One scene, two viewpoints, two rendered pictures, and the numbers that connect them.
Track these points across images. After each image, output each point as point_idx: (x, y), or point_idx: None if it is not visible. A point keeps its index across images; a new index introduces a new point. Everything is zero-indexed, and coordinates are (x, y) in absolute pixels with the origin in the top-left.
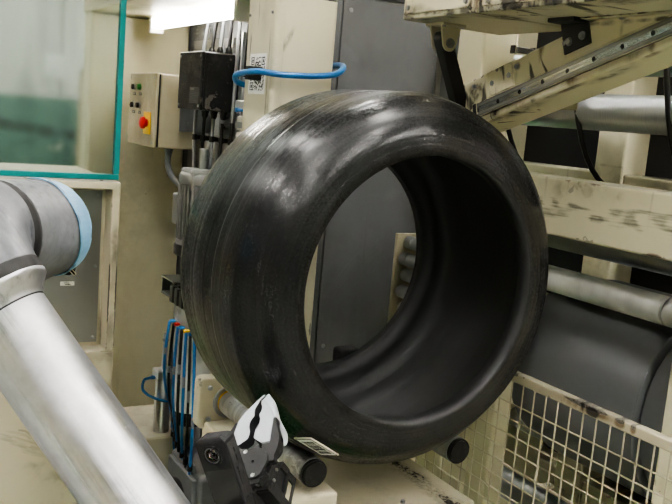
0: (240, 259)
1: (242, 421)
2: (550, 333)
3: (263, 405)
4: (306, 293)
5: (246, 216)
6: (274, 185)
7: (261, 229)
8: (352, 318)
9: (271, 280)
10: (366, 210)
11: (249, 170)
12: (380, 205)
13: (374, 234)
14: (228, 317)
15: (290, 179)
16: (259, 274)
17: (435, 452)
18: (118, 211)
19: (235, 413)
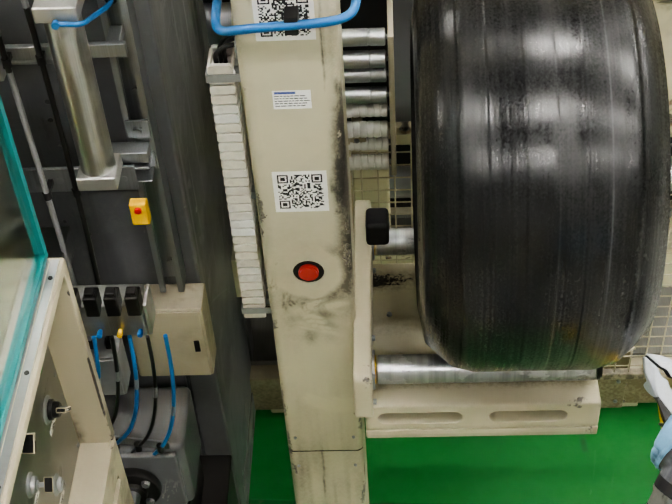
0: (640, 281)
1: (662, 393)
2: (398, 29)
3: (665, 367)
4: (351, 203)
5: (633, 241)
6: (648, 196)
7: (652, 242)
8: (195, 153)
9: (663, 275)
10: (174, 22)
11: (588, 192)
12: (176, 2)
13: (181, 42)
14: (620, 331)
15: (656, 179)
16: (655, 279)
17: (396, 226)
18: (73, 292)
19: (427, 376)
